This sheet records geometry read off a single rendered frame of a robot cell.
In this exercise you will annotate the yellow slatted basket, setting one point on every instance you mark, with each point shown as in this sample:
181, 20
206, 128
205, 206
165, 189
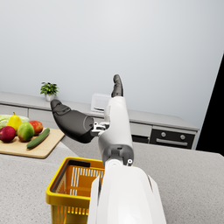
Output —
71, 186

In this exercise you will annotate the grey kitchen cabinet counter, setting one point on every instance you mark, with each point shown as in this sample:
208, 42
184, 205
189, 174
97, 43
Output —
154, 121

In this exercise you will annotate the black built-in oven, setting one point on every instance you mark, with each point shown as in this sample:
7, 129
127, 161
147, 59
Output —
172, 138

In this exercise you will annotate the potted green plant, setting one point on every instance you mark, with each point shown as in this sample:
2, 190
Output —
49, 91

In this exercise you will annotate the green cucumber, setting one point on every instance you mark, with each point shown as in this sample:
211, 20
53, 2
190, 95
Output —
38, 138

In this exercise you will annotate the red peach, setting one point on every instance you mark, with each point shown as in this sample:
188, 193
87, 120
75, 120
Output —
37, 126

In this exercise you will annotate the wooden cutting board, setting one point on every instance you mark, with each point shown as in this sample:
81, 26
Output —
30, 145

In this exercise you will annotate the green red mango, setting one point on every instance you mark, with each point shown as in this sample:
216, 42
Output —
25, 131

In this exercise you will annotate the yellow pear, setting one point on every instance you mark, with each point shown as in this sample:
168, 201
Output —
14, 121

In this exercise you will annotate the red apple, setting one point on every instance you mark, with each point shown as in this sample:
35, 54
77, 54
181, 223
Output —
7, 134

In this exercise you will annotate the pale green cabbage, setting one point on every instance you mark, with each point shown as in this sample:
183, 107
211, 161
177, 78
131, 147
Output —
5, 119

